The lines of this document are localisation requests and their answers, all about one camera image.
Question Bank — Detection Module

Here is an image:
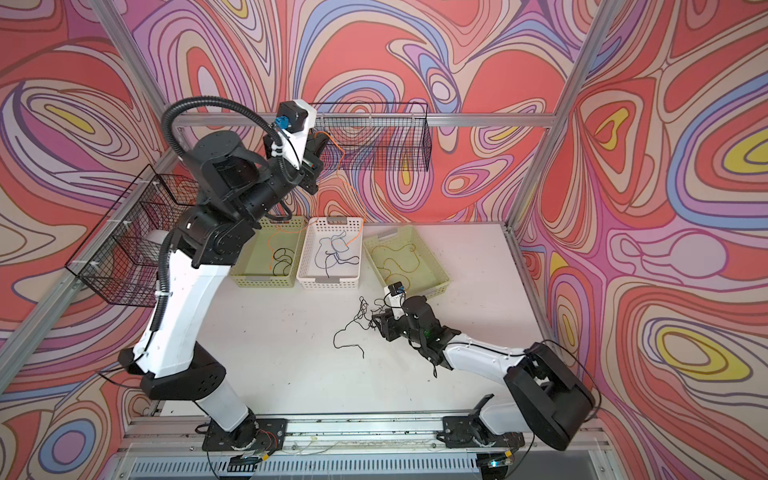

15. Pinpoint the green plastic basket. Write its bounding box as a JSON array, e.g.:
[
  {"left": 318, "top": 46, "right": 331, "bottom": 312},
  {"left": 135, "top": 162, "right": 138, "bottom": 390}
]
[
  {"left": 363, "top": 225, "right": 450, "bottom": 298},
  {"left": 229, "top": 217, "right": 308, "bottom": 288}
]

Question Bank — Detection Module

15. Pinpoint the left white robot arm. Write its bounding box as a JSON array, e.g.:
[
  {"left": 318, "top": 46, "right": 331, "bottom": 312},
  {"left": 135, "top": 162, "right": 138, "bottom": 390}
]
[{"left": 119, "top": 127, "right": 326, "bottom": 450}]

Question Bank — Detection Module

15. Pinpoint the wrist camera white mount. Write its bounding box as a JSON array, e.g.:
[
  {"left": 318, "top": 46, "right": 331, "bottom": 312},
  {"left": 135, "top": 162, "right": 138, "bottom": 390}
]
[
  {"left": 272, "top": 99, "right": 317, "bottom": 169},
  {"left": 383, "top": 282, "right": 406, "bottom": 319}
]

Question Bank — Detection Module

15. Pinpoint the black wire basket wall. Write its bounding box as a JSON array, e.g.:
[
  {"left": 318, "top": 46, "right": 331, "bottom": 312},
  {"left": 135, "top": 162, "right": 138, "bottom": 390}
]
[
  {"left": 313, "top": 100, "right": 432, "bottom": 173},
  {"left": 66, "top": 166, "right": 197, "bottom": 307}
]

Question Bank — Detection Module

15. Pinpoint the black wire basket left wall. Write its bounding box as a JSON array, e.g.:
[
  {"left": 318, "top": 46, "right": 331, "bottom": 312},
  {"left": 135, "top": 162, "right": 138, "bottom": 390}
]
[{"left": 66, "top": 166, "right": 197, "bottom": 307}]

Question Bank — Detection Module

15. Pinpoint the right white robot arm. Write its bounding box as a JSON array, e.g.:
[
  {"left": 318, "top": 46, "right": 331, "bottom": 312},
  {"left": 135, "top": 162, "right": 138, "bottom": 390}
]
[{"left": 371, "top": 291, "right": 598, "bottom": 451}]

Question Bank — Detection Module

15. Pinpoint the black corrugated hose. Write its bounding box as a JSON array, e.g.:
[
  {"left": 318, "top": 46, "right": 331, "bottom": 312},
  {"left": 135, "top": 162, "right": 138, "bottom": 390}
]
[{"left": 160, "top": 95, "right": 283, "bottom": 158}]

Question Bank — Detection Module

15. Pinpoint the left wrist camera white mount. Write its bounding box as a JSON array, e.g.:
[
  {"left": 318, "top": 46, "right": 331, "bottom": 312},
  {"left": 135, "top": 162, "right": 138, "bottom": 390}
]
[{"left": 272, "top": 99, "right": 317, "bottom": 169}]

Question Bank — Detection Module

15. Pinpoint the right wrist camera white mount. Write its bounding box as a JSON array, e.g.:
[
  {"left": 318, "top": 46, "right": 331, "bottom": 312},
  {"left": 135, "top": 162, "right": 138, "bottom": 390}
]
[{"left": 383, "top": 282, "right": 406, "bottom": 319}]

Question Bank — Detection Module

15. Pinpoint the white plastic basket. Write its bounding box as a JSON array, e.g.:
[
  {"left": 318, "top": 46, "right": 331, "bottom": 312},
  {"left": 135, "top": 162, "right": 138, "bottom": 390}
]
[{"left": 296, "top": 216, "right": 364, "bottom": 290}]

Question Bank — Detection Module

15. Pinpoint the right green plastic basket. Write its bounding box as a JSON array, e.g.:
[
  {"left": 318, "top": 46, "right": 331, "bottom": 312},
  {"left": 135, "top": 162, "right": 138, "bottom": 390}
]
[{"left": 363, "top": 225, "right": 450, "bottom": 298}]

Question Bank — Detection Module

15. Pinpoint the blue cable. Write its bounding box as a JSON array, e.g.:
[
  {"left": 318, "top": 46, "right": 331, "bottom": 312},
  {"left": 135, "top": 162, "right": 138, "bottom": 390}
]
[{"left": 314, "top": 233, "right": 361, "bottom": 277}]

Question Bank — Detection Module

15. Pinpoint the black wire basket back wall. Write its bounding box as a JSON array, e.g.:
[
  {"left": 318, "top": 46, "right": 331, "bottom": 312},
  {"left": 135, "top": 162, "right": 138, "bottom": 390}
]
[{"left": 313, "top": 100, "right": 432, "bottom": 173}]

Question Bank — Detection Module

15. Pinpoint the left green plastic basket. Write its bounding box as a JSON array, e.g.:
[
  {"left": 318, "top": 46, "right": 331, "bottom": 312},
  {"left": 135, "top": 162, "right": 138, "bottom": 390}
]
[{"left": 229, "top": 217, "right": 308, "bottom": 288}]

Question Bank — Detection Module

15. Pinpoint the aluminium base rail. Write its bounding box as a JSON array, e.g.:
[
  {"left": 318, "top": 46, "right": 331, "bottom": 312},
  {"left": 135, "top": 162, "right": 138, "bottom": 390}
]
[{"left": 119, "top": 410, "right": 607, "bottom": 460}]

